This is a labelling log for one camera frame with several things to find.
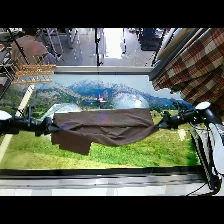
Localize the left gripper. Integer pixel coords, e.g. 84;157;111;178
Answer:
34;116;62;137

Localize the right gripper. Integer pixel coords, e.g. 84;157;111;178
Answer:
155;113;183;131

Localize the brown garment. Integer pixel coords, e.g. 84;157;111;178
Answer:
50;107;160;157

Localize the brown clothes hanger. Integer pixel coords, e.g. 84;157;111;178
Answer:
12;74;54;85
14;63;57;75

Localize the checked shirt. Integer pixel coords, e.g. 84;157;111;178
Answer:
148;27;224;122

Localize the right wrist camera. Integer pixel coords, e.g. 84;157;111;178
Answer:
171;99;186;116

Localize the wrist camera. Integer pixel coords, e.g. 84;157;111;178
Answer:
171;99;186;116
27;100;38;120

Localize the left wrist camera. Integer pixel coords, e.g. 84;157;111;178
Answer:
27;100;38;120

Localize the black cable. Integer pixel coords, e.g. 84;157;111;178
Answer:
185;181;216;197

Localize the silver frame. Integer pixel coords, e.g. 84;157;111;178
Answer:
0;168;224;197

